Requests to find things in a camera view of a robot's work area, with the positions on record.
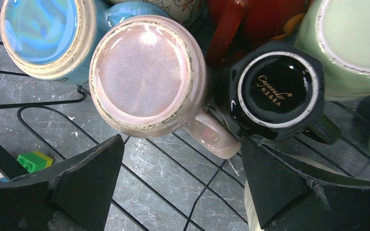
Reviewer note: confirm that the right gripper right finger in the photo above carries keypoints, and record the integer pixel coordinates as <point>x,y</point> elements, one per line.
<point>291,195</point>

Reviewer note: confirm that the green mug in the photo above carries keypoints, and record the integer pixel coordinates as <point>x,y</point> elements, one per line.
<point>337,33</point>

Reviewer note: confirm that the black mug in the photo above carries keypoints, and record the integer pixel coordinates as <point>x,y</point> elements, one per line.
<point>275,92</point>

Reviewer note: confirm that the cream floral mug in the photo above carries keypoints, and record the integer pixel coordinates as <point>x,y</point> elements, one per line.
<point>184,12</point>

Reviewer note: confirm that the cream cup lower right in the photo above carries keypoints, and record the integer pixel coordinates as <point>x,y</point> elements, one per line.
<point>251,214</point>

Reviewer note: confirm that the black wire dish rack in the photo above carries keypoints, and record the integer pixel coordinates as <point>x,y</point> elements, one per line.
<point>169,183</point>

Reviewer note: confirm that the pink mug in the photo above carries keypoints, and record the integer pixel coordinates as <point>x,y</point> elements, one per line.
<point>148,78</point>

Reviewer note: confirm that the toy block structure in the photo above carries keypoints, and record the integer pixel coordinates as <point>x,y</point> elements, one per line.
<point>32,162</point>

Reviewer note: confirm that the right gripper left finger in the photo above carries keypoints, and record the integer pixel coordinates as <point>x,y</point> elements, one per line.
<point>72,195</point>

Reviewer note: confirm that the blue mug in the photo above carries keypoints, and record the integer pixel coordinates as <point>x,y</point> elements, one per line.
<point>54,40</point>

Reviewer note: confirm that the red mug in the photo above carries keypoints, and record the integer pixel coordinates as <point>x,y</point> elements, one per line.
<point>244,25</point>

